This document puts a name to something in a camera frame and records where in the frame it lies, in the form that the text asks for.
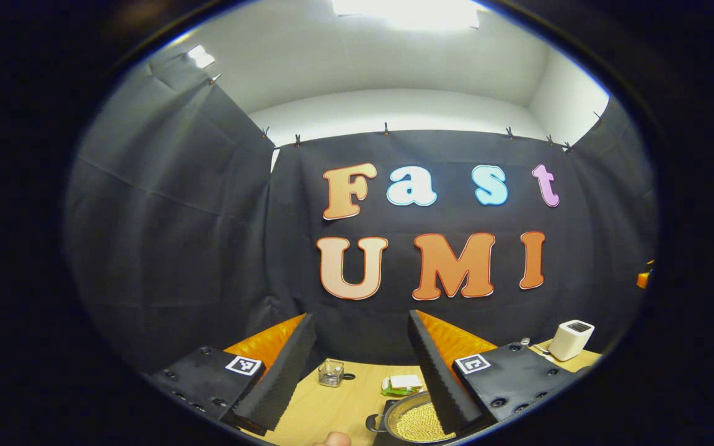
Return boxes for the ceiling light panel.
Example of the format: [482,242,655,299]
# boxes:
[332,0,482,28]
[188,45,216,69]

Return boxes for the stainless steel pot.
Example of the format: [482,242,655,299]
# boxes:
[365,390,457,444]

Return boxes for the white toaster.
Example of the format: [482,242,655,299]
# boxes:
[548,320,596,362]

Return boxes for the black backdrop cloth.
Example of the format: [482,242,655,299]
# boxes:
[63,53,661,378]

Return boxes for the row of black cloth clips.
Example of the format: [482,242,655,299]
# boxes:
[208,73,602,152]

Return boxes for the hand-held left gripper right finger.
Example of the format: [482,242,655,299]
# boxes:
[408,310,576,435]

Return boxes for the small clear glass cup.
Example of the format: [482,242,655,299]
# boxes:
[318,359,345,388]

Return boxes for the plate with sandwich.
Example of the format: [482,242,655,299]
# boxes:
[381,374,424,397]

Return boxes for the pile of yellow soybeans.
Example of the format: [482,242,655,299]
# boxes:
[396,403,454,442]

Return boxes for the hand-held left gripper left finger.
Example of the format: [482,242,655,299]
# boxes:
[146,313,318,436]

